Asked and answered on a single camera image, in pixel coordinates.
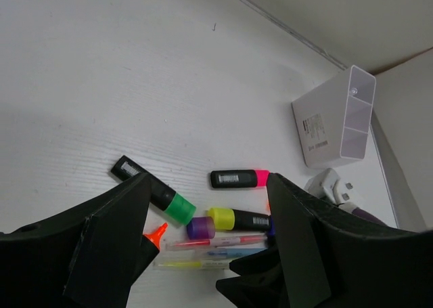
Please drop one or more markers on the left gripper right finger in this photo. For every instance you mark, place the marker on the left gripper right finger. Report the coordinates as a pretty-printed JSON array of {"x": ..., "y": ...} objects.
[{"x": 326, "y": 257}]

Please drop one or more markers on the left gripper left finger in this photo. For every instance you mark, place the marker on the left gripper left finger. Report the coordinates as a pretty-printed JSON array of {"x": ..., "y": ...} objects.
[{"x": 82, "y": 257}]

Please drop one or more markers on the pink clear pen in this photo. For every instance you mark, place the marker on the pink clear pen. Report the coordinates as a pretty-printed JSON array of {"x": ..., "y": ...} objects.
[{"x": 217, "y": 242}]

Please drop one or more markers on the green cap black highlighter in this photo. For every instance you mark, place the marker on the green cap black highlighter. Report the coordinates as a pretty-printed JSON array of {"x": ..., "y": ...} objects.
[{"x": 163, "y": 196}]

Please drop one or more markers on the blue clear pen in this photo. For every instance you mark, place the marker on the blue clear pen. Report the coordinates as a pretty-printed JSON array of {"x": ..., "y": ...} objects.
[{"x": 226, "y": 253}]

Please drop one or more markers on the orange tip black highlighter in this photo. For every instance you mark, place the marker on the orange tip black highlighter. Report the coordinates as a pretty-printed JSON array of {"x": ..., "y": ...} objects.
[{"x": 150, "y": 245}]

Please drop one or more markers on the yellow cap black highlighter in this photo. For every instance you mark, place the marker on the yellow cap black highlighter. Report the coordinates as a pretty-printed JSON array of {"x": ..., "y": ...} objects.
[{"x": 228, "y": 219}]

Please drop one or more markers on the purple highlighter cap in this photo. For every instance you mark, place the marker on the purple highlighter cap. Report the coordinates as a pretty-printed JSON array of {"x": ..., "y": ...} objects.
[{"x": 201, "y": 228}]

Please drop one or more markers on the pink cap black highlighter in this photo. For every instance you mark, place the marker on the pink cap black highlighter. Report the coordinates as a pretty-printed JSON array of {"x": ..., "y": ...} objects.
[{"x": 241, "y": 178}]

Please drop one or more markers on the white compartment pen holder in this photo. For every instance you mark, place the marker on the white compartment pen holder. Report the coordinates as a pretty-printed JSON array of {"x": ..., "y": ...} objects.
[{"x": 333, "y": 119}]

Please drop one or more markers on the aluminium rail right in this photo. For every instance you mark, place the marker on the aluminium rail right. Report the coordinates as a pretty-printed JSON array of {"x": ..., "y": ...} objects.
[{"x": 406, "y": 211}]

